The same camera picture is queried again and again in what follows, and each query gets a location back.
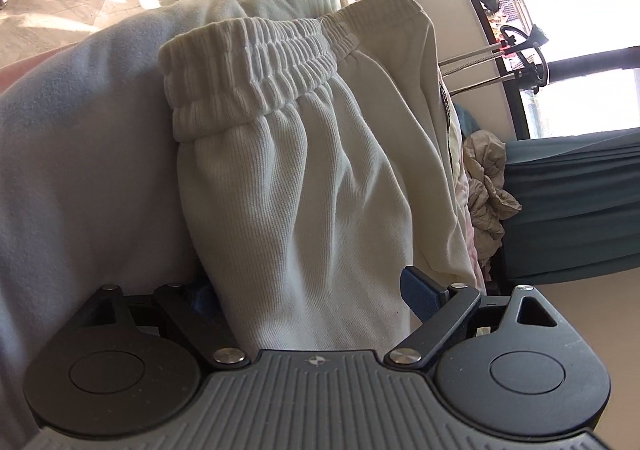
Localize grey quilt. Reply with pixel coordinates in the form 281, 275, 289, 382
462, 130, 522, 268

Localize white pants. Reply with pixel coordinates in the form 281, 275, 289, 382
159, 0, 485, 353

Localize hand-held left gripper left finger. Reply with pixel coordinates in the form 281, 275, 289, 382
65, 283, 251, 368

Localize black sofa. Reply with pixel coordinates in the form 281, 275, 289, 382
482, 250, 507, 296

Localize teal pillow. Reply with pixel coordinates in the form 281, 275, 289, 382
455, 103, 476, 138

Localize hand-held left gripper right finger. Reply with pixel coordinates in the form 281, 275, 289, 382
384, 266, 557, 371

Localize blue curtain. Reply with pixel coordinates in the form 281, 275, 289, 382
502, 127, 640, 283

